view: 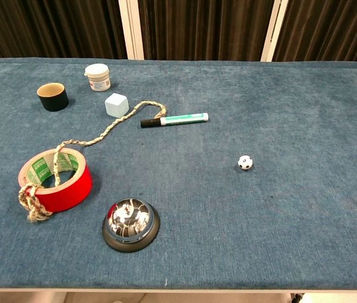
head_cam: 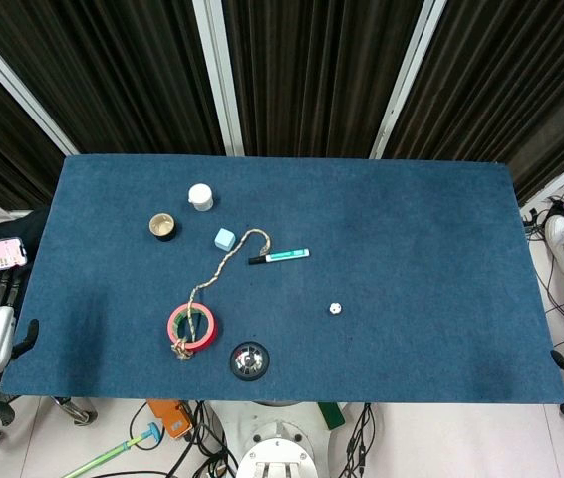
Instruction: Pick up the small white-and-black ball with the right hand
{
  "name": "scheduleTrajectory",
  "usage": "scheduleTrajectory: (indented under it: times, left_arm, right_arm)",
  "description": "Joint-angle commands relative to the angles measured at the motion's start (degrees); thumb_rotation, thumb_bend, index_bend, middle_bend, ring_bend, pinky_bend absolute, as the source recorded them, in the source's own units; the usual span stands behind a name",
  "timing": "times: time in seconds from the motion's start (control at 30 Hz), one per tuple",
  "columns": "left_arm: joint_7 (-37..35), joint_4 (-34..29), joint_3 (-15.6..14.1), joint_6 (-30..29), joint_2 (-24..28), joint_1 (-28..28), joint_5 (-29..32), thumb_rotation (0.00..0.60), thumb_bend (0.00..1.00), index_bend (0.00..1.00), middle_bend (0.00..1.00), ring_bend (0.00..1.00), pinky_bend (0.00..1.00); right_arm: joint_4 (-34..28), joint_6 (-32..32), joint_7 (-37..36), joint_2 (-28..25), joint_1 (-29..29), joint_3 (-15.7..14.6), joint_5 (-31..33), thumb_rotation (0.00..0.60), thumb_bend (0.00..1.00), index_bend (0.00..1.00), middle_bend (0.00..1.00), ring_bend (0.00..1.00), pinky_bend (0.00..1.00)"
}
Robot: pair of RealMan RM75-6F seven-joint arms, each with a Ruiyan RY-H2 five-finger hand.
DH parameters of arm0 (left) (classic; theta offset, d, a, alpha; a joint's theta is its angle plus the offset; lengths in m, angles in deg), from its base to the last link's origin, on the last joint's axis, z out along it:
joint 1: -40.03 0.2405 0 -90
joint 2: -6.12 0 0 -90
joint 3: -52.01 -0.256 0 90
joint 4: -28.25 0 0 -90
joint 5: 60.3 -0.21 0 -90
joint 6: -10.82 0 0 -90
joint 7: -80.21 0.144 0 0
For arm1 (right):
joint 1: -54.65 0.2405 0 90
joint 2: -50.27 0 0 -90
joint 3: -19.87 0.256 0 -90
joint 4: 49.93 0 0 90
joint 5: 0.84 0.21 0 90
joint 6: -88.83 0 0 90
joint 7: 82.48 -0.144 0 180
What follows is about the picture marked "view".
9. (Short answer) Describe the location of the light blue cube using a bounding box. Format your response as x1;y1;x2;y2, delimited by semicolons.
104;92;129;119

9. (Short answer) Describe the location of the black cup with beige inside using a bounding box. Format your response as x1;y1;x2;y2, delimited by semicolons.
37;82;69;112

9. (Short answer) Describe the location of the blue table cloth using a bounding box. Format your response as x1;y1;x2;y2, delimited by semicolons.
0;57;357;290

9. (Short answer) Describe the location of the white frame post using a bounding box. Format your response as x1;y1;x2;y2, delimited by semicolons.
260;0;290;62
117;0;145;61

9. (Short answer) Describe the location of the red tape roll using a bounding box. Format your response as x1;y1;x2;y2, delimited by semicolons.
18;148;93;213

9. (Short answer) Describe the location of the chrome desk bell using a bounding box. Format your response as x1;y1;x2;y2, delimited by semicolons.
102;198;161;254

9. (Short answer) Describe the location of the braided beige rope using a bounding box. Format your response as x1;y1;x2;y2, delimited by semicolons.
18;100;168;223

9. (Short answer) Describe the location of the green and white marker pen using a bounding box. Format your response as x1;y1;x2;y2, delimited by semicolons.
140;112;209;129

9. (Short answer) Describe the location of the dark pleated curtain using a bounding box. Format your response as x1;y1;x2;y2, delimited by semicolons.
0;0;357;64

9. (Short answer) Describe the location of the small soccer ball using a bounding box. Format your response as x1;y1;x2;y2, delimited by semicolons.
237;155;254;172

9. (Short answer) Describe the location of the white plastic jar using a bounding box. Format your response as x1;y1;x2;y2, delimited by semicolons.
84;63;112;92

